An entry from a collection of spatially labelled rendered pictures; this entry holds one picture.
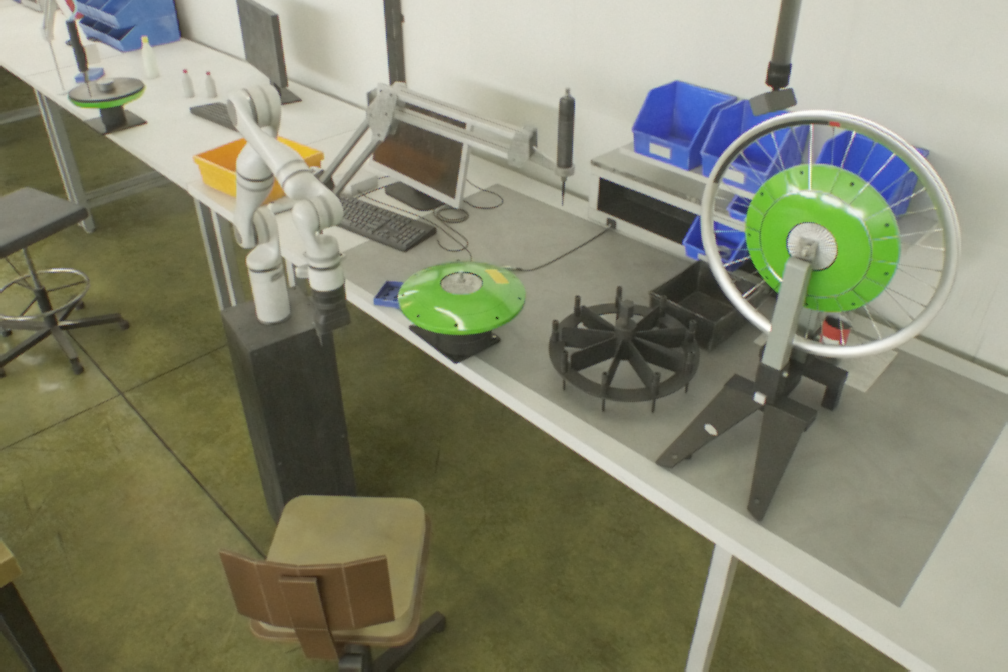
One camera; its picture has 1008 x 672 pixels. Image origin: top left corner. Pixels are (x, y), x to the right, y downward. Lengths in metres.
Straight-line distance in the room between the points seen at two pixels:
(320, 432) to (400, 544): 0.64
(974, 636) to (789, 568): 0.32
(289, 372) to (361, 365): 1.22
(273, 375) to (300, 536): 0.50
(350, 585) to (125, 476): 1.76
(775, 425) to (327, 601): 0.97
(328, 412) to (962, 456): 1.67
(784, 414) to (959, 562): 0.42
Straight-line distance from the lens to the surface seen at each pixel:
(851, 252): 1.63
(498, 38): 2.91
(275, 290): 2.23
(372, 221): 2.57
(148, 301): 4.21
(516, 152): 1.91
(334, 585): 1.61
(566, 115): 1.84
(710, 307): 2.22
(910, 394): 2.09
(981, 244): 2.19
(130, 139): 3.60
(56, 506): 3.24
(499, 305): 1.86
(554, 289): 2.23
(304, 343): 2.26
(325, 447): 2.51
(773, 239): 1.68
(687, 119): 2.43
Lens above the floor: 2.11
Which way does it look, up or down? 33 degrees down
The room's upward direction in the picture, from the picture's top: straight up
